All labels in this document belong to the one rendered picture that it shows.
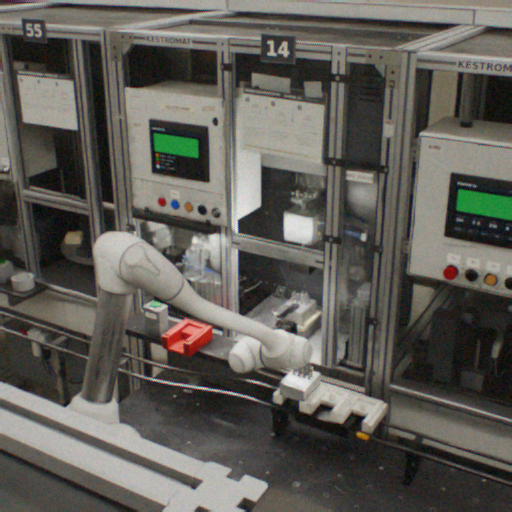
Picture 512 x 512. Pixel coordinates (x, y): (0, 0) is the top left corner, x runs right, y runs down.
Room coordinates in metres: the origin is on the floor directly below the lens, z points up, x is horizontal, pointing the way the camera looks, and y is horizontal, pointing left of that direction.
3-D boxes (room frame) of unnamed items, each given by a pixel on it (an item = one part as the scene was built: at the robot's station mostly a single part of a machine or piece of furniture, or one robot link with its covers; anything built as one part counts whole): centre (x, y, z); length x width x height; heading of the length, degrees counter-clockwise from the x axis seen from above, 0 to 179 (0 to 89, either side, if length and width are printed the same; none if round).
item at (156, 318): (2.53, 0.40, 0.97); 0.08 x 0.08 x 0.12; 60
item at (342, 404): (2.11, -0.24, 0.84); 0.36 x 0.14 x 0.10; 60
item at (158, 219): (2.56, 0.32, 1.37); 0.36 x 0.04 x 0.04; 60
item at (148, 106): (2.68, 0.25, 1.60); 0.42 x 0.29 x 0.46; 60
